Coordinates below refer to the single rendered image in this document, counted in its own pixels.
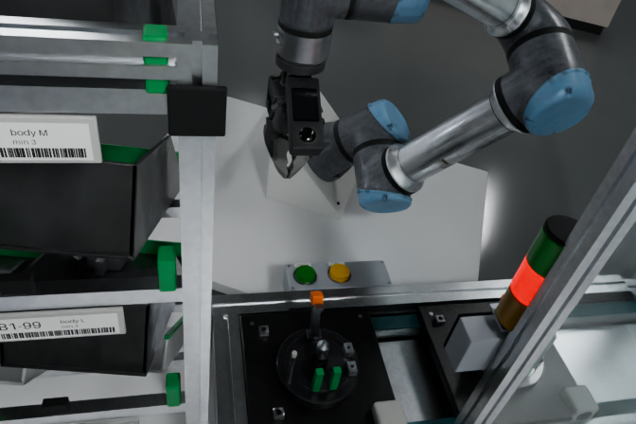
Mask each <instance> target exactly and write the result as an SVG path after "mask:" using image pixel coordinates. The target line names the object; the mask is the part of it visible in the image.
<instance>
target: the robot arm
mask: <svg viewBox="0 0 636 424"><path fill-rule="evenodd" d="M443 1H445V2H447V3H448V4H450V5H452V6H454V7H455V8H457V9H460V10H461V11H463V12H464V13H466V14H467V15H469V16H471V17H473V18H474V19H476V20H478V21H480V22H481V23H483V24H484V26H485V29H486V31H487V32H488V33H489V34H490V35H492V36H494V37H496V38H497V39H498V41H499V42H500V44H501V45H502V47H503V50H504V53H505V56H506V59H507V63H508V66H509V72H507V73H505V74H504V75H502V76H501V77H499V78H497V79H496V80H495V81H494V84H493V89H492V92H491V93H489V94H488V95H486V96H484V97H482V98H480V99H479V100H477V101H476V102H474V103H472V104H471V105H469V106H468V107H467V108H465V109H463V110H462V111H460V112H459V113H457V114H455V115H453V116H451V117H450V118H448V119H446V120H445V121H443V122H442V123H440V124H438V125H437V126H435V127H433V128H432V129H430V130H428V131H427V132H425V133H423V134H421V135H420V136H419V137H417V138H416V139H414V140H412V141H411V142H409V143H407V144H406V145H402V144H405V143H406V142H407V141H408V140H409V138H410V132H409V128H408V126H407V123H406V121H405V119H404V117H403V116H402V114H401V113H400V111H399V110H398V108H397V107H396V106H395V105H394V104H393V103H391V102H390V101H388V100H386V99H380V100H378V101H375V102H373V103H369V104H367V106H365V107H363V108H361V109H360V110H358V111H356V112H354V113H352V114H350V115H347V116H345V117H343V118H341V119H339V120H337V121H333V122H325V120H324V119H323V118H322V112H323V108H322V107H321V98H320V86H319V79H317V78H312V77H311V76H313V75H317V74H320V73H321V72H323V71H324V69H325V65H326V59H327V57H328V54H329V49H330V43H331V37H332V30H333V25H334V19H344V20H355V21H367V22H380V23H389V25H391V24H393V23H395V24H414V23H417V22H418V21H420V20H421V19H422V17H423V16H424V14H425V12H426V10H427V8H428V5H429V3H430V0H280V4H279V13H278V25H277V27H278V31H273V38H276V44H275V51H276V54H275V63H276V65H277V66H278V67H279V68H280V69H282V71H281V73H280V75H279V76H269V80H268V91H267V100H266V106H267V111H268V114H269V116H267V117H266V124H265V125H264V129H263V135H264V140H265V145H266V147H267V150H268V152H269V154H270V156H271V158H272V160H273V162H274V166H275V168H276V170H277V171H278V173H279V174H280V175H281V176H282V177H283V178H284V179H290V178H291V177H292V176H293V175H295V174H296V173H297V172H298V171H299V170H300V169H301V168H302V167H303V166H304V165H305V164H306V163H307V162H308V164H309V167H310V168H311V170H312V171H313V172H314V173H315V174H316V175H317V176H318V177H319V178H320V179H322V180H323V181H326V182H333V181H335V180H338V179H340V178H341V177H342V176H343V175H344V174H345V173H347V172H348V171H349V170H350V169H351V168H352V167H353V166H354V169H355V176H356V184H357V194H358V198H359V203H360V206H361V207H362V208H363V209H365V210H367V211H370V212H375V213H394V212H399V211H403V210H405V209H407V208H409V207H410V206H411V204H412V198H411V195H412V194H414V193H416V192H417V191H419V190H420V189H421V188H422V187H423V185H424V181H425V180H426V179H427V178H429V177H431V176H433V175H434V174H436V173H438V172H440V171H441V170H443V169H445V168H448V167H450V166H452V165H454V164H456V163H457V162H459V161H461V160H463V159H465V158H467V157H469V156H471V155H472V154H473V153H475V152H477V151H479V150H482V149H484V148H485V147H487V146H489V145H491V144H493V143H495V142H497V141H499V140H501V139H502V138H504V137H506V136H508V135H510V134H511V133H514V132H518V133H523V134H529V133H532V134H535V135H551V134H552V133H560V132H563V131H565V130H567V129H569V128H571V127H572V126H573V125H575V124H577V123H578V122H579V121H580V120H582V119H583V118H584V117H585V116H586V115H587V114H588V112H589V111H590V110H591V108H592V105H593V103H594V92H593V89H592V79H591V76H590V74H589V72H588V71H587V69H586V67H585V64H584V62H583V60H582V57H581V54H580V51H579V49H578V46H577V43H576V41H575V38H574V33H573V31H572V29H571V27H570V25H569V24H568V22H567V21H566V20H565V18H564V17H563V16H562V15H561V14H560V13H559V12H558V11H557V10H556V9H555V8H554V7H553V6H552V5H551V4H549V3H548V2H547V1H546V0H443ZM287 152H289V153H290V155H291V159H292V161H291V164H290V166H289V167H287V164H288V158H287Z"/></svg>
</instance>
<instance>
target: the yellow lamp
mask: <svg viewBox="0 0 636 424"><path fill-rule="evenodd" d="M510 284H511V283H510ZM510 284H509V286H508V288H507V290H506V292H505V293H504V295H503V298H502V299H501V301H500V303H499V305H498V307H497V308H496V315H497V318H498V320H499V321H500V323H501V324H502V325H503V326H504V327H505V328H507V329H508V330H510V331H513V329H514V328H515V326H516V324H517V323H518V322H519V320H520V319H521V317H522V315H523V313H524V312H525V310H526V309H527V307H526V306H525V305H524V304H523V303H521V302H520V301H519V300H518V299H517V298H516V297H515V296H514V294H513V293H512V291H511V288H510Z"/></svg>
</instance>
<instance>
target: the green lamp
mask: <svg viewBox="0 0 636 424"><path fill-rule="evenodd" d="M562 250H563V246H562V245H560V244H558V243H557V242H555V241H554V240H553V239H552V238H550V236H549V235H548V234H547V232H546V230H545V227H544V224H543V225H542V227H541V229H540V231H539V233H538V235H537V237H536V239H535V240H534V242H533V244H532V246H531V247H530V249H529V251H528V253H527V255H526V259H527V262H528V264H529V266H530V267H531V268H532V270H533V271H534V272H536V273H537V274H539V275H540V276H542V277H544V278H545V277H546V276H547V274H548V273H549V272H550V270H551V269H552V267H553V265H554V264H555V262H556V261H557V258H558V257H559V255H560V254H561V252H562Z"/></svg>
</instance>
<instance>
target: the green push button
mask: <svg viewBox="0 0 636 424"><path fill-rule="evenodd" d="M315 275H316V272H315V271H314V269H313V268H311V267H310V266H308V265H302V266H299V267H298V268H297V269H296V271H295V277H296V279H297V280H298V281H299V282H301V283H305V284H307V283H310V282H312V281H313V280H314V279H315Z"/></svg>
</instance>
